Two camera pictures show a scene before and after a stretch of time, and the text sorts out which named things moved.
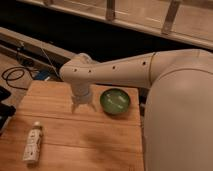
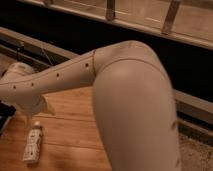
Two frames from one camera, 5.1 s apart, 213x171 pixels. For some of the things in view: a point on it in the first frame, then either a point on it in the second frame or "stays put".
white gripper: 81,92 to 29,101
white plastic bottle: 33,144 stays put
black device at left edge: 5,109 stays put
